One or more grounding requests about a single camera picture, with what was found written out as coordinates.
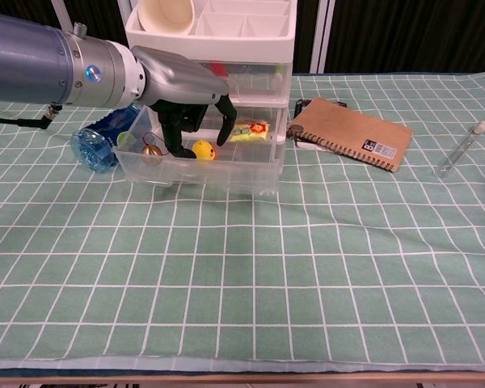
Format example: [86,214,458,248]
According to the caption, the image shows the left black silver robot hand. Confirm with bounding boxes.
[131,45,238,159]

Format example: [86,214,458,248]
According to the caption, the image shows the white compartment trays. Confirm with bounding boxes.
[124,0,298,198]

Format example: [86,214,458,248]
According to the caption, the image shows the clear plastic drawer red contents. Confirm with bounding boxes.
[197,60,293,100]

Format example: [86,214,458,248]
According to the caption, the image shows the white paper cup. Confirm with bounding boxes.
[137,0,196,36]

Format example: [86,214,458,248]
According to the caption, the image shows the yellow ball toy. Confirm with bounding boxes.
[192,139,217,162]

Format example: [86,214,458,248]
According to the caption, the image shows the golden bell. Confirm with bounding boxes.
[140,132,164,167]

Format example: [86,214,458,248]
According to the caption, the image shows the yellow green snack packet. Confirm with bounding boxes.
[228,120,270,143]

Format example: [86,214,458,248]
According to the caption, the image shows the blue plastic water bottle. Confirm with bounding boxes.
[70,103,146,174]

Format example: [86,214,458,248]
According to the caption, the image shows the brown spiral notebook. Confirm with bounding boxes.
[286,96,414,174]

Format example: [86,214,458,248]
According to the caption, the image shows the green checked tablecloth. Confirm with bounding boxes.
[0,68,485,371]

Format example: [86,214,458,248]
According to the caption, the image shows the clear test tube white cap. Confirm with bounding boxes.
[434,120,485,179]

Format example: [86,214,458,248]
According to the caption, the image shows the white partition post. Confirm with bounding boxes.
[50,0,73,32]
[310,0,336,74]

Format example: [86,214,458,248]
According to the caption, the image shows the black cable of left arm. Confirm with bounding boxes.
[0,103,62,130]

